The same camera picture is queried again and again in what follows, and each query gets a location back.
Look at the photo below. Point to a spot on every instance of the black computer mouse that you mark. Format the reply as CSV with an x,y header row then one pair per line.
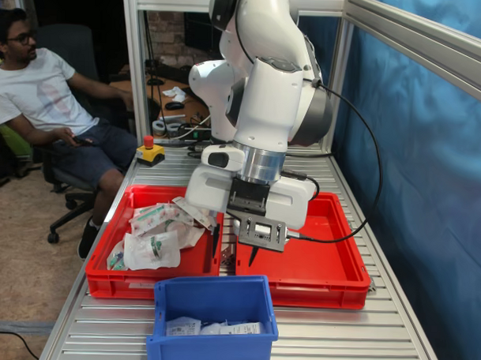
x,y
174,105

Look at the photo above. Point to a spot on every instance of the black smartphone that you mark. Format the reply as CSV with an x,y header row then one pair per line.
x,y
84,141

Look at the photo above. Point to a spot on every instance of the wooden desk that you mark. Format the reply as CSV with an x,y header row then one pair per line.
x,y
187,107

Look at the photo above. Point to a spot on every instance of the clear bag with green valve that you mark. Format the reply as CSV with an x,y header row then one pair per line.
x,y
151,252

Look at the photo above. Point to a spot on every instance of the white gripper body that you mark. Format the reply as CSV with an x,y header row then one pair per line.
x,y
208,190

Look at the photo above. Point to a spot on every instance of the blue fabric curtain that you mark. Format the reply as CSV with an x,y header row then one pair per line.
x,y
420,233

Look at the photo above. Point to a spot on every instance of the crumpled white tissue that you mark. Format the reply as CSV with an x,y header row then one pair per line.
x,y
174,92

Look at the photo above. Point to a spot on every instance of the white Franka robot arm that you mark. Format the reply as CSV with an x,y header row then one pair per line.
x,y
266,110

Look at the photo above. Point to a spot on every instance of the man's left hand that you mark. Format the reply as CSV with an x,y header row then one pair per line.
x,y
127,100

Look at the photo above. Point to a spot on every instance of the dark grey office chair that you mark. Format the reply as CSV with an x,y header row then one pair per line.
x,y
79,48

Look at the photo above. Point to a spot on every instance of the man's right hand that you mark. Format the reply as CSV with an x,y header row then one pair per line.
x,y
66,136

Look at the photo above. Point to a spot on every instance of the red plastic crate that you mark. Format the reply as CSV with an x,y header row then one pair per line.
x,y
198,261
332,262

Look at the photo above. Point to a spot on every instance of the clear packet with green part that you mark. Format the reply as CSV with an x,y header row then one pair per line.
x,y
156,220

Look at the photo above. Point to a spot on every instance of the white packet with barcode label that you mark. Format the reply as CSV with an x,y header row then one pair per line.
x,y
192,214

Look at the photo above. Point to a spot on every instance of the small packet of green pieces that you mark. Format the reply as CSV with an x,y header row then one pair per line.
x,y
117,260

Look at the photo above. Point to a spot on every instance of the power strip with green light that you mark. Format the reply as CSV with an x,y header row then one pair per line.
x,y
194,134

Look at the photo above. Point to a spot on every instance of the green cushion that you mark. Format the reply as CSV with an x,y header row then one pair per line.
x,y
16,144

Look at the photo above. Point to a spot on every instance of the yellow emergency stop button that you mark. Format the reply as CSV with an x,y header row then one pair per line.
x,y
150,155

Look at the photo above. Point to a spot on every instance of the plain white bandage packet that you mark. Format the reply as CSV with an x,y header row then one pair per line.
x,y
213,329

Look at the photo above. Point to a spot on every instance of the seated man white t-shirt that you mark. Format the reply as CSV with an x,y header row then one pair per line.
x,y
30,89

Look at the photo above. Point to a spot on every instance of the white tape roll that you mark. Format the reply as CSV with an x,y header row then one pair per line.
x,y
173,127
159,127

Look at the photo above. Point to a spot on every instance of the black monitor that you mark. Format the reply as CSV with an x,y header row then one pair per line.
x,y
196,32

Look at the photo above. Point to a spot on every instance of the metal corner bracket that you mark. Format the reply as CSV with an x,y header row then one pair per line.
x,y
228,256

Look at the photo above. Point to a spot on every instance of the aluminium profile frame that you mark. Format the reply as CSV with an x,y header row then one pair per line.
x,y
130,65

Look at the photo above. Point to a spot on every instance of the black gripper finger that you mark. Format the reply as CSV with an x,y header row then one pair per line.
x,y
253,255
216,240

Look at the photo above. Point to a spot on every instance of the grey floor strip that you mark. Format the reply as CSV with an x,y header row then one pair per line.
x,y
14,327

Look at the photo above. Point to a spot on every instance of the blue plastic storage bin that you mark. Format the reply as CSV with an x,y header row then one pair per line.
x,y
212,297

